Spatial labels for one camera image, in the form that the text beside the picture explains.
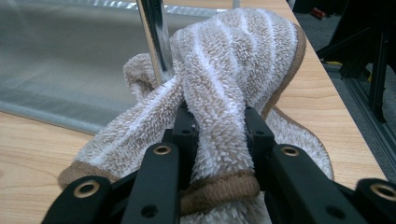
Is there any silver two-tier metal rack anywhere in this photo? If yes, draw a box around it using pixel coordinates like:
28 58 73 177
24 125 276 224
0 0 242 136

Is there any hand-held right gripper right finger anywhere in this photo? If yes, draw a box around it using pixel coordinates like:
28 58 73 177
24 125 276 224
244 105 276 190

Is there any small red object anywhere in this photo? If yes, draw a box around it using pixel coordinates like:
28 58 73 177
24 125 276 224
309 7 328 21

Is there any beige striped towel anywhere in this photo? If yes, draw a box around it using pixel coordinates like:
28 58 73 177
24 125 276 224
57 7 335 224

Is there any aluminium floor rail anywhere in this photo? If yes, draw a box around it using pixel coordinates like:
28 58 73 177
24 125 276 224
323 62 396 175

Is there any black metal stand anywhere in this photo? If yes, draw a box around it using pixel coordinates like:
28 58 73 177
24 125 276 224
316 0 396 124

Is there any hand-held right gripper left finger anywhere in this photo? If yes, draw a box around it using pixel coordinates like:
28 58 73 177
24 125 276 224
163 104 200 190

